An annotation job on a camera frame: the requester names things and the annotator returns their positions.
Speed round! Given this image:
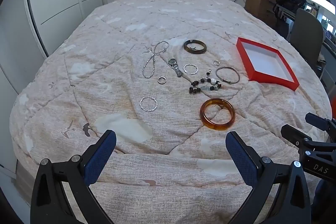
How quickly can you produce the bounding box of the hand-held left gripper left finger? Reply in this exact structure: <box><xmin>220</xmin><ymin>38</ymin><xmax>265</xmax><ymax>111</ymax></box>
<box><xmin>30</xmin><ymin>130</ymin><xmax>117</xmax><ymax>224</ymax></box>

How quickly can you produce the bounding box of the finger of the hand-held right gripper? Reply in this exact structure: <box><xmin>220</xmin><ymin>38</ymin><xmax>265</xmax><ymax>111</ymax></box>
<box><xmin>305</xmin><ymin>112</ymin><xmax>336</xmax><ymax>133</ymax></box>
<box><xmin>280</xmin><ymin>124</ymin><xmax>319</xmax><ymax>148</ymax></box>

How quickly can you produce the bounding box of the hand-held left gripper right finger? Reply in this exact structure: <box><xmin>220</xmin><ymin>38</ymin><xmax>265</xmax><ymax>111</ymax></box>
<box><xmin>225</xmin><ymin>131</ymin><xmax>313</xmax><ymax>224</ymax></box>

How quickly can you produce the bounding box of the amber bangle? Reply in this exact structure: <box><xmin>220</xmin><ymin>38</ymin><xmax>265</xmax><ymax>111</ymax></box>
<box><xmin>199</xmin><ymin>98</ymin><xmax>235</xmax><ymax>131</ymax></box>

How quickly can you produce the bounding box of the large twisted silver hoop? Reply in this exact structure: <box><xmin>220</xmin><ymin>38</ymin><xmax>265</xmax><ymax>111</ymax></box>
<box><xmin>139</xmin><ymin>96</ymin><xmax>158</xmax><ymax>111</ymax></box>

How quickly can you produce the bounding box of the red shallow box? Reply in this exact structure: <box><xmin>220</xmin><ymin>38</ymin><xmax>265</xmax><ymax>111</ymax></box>
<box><xmin>236</xmin><ymin>37</ymin><xmax>300</xmax><ymax>91</ymax></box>

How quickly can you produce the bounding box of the thin silver bangle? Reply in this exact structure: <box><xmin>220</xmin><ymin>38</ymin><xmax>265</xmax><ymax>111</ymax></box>
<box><xmin>215</xmin><ymin>66</ymin><xmax>240</xmax><ymax>84</ymax></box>

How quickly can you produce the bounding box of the dark beaded bracelet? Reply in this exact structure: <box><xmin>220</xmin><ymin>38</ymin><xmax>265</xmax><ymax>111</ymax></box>
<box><xmin>188</xmin><ymin>69</ymin><xmax>223</xmax><ymax>96</ymax></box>

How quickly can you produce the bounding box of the small twisted silver hoop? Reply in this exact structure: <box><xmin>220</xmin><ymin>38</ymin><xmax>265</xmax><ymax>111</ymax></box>
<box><xmin>183</xmin><ymin>64</ymin><xmax>198</xmax><ymax>75</ymax></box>

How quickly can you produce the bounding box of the silver chain necklace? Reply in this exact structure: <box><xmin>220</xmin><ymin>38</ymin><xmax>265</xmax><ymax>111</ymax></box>
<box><xmin>142</xmin><ymin>41</ymin><xmax>169</xmax><ymax>79</ymax></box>

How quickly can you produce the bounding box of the silver wristwatch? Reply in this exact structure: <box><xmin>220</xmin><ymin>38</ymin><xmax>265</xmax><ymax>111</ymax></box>
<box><xmin>168</xmin><ymin>59</ymin><xmax>183</xmax><ymax>77</ymax></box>

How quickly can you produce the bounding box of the grey chair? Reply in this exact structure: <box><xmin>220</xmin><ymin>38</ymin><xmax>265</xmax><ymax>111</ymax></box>
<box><xmin>286</xmin><ymin>8</ymin><xmax>324</xmax><ymax>77</ymax></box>

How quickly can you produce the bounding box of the dark brown bangle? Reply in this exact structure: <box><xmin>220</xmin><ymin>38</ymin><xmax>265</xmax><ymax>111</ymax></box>
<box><xmin>183</xmin><ymin>39</ymin><xmax>207</xmax><ymax>55</ymax></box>

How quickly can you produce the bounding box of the black bag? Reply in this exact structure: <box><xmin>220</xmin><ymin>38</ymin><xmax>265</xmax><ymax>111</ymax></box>
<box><xmin>273</xmin><ymin>0</ymin><xmax>306</xmax><ymax>14</ymax></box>

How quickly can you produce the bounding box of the wooden dresser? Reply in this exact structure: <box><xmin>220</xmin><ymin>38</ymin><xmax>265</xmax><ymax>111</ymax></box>
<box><xmin>245</xmin><ymin>0</ymin><xmax>279</xmax><ymax>28</ymax></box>

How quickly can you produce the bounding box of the beige bird-print blanket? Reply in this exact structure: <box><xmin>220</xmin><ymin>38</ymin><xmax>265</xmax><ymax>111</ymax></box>
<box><xmin>9</xmin><ymin>0</ymin><xmax>332</xmax><ymax>224</ymax></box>

